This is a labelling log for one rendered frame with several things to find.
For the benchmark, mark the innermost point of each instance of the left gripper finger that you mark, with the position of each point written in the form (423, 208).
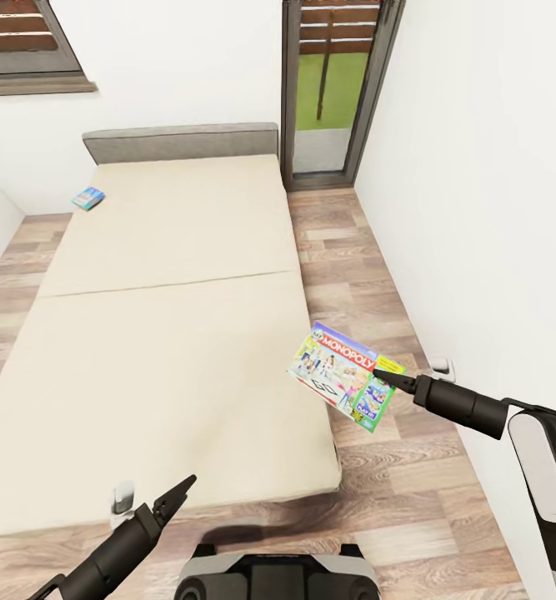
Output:
(164, 504)
(175, 509)

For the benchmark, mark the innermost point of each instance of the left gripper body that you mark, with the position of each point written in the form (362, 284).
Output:
(126, 548)

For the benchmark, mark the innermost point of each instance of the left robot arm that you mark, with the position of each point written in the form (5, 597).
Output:
(135, 535)

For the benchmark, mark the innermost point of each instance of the board game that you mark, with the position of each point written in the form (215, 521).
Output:
(88, 198)
(340, 371)

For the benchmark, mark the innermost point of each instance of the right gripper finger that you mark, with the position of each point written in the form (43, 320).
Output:
(405, 383)

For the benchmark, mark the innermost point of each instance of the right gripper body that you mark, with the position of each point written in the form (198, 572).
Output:
(446, 399)

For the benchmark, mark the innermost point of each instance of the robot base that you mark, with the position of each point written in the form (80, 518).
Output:
(347, 576)

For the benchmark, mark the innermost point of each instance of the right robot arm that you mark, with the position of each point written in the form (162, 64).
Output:
(532, 430)

